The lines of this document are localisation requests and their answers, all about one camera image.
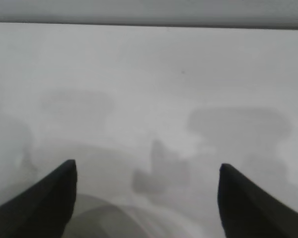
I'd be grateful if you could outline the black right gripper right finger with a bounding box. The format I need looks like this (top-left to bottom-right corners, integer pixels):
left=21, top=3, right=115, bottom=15
left=218, top=163, right=298, bottom=238

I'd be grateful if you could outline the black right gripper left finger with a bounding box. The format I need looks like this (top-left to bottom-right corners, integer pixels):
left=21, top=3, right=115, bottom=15
left=0, top=159, right=78, bottom=238

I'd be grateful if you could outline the stainless steel mixing bowl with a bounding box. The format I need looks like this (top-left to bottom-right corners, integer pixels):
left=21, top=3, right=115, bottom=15
left=63, top=193, right=225, bottom=238

